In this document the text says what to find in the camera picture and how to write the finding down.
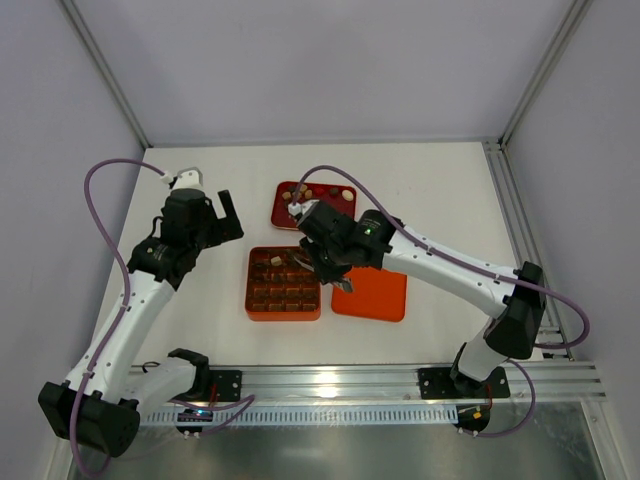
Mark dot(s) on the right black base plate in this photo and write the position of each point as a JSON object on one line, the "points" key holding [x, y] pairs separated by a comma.
{"points": [[437, 383]]}

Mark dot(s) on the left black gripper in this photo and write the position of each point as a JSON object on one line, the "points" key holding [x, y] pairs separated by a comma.
{"points": [[220, 228]]}

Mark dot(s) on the orange compartment chocolate box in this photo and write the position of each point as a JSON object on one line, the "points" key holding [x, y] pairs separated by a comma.
{"points": [[284, 293]]}

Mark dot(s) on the aluminium front rail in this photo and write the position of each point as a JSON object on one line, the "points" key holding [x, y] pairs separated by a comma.
{"points": [[550, 380]]}

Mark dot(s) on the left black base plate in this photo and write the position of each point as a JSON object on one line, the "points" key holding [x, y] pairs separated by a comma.
{"points": [[223, 386]]}

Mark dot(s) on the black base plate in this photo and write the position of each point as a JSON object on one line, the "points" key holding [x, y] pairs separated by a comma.
{"points": [[223, 386], [437, 383]]}

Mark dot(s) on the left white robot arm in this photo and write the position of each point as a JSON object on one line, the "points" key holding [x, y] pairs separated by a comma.
{"points": [[97, 405]]}

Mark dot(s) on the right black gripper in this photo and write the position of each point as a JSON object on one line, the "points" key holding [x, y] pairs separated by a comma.
{"points": [[326, 265]]}

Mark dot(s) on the dark red metal tray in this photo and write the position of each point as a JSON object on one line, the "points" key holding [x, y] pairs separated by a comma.
{"points": [[280, 217]]}

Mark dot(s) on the white slotted cable duct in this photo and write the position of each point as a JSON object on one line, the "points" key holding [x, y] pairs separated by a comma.
{"points": [[300, 415]]}

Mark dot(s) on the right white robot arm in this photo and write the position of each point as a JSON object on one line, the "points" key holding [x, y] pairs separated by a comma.
{"points": [[511, 299]]}

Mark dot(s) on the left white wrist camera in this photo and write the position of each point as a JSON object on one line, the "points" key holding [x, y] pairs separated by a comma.
{"points": [[190, 178]]}

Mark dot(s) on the right aluminium frame rail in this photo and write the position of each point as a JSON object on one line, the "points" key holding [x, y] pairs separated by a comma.
{"points": [[552, 330]]}

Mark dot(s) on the orange box lid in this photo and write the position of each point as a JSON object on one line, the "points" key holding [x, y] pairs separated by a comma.
{"points": [[377, 295]]}

